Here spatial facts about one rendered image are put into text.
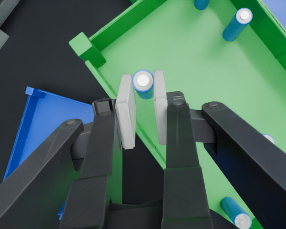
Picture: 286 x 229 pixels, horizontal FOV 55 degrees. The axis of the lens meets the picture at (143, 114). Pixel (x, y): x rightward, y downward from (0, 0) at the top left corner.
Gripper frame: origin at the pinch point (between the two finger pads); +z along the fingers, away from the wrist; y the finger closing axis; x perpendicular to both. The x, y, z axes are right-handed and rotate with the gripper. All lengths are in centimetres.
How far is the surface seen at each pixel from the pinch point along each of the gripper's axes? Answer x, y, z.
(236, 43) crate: -0.2, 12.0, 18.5
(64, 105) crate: -18, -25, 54
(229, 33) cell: 1.4, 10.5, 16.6
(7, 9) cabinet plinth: 8, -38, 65
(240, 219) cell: -15.7, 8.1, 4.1
